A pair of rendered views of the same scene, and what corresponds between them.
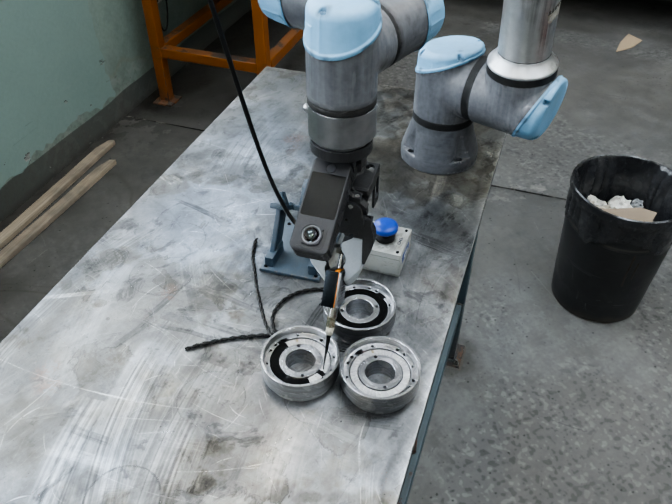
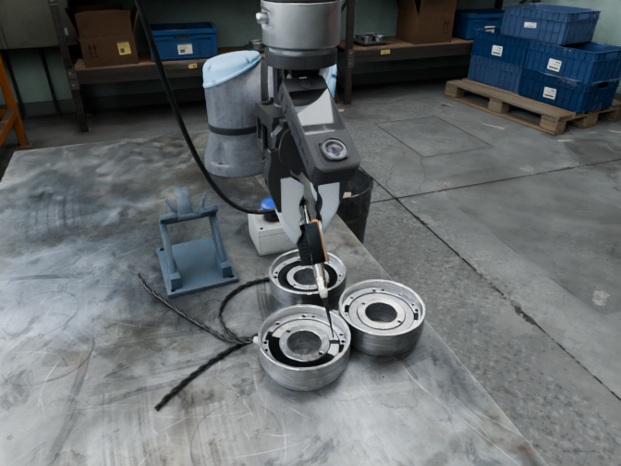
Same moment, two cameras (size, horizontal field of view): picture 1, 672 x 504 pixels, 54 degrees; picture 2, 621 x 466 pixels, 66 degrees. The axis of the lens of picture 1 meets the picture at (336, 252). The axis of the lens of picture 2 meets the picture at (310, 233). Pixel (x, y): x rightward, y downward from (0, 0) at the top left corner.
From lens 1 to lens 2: 0.49 m
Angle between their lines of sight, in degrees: 33
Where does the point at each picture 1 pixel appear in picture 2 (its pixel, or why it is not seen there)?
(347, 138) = (331, 30)
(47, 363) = not seen: outside the picture
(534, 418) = not seen: hidden behind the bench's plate
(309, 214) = (316, 132)
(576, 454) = not seen: hidden behind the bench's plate
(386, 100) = (159, 144)
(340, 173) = (318, 86)
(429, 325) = (363, 268)
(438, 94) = (237, 99)
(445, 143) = (252, 144)
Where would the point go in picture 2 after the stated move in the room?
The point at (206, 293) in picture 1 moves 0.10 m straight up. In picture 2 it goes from (127, 344) to (109, 278)
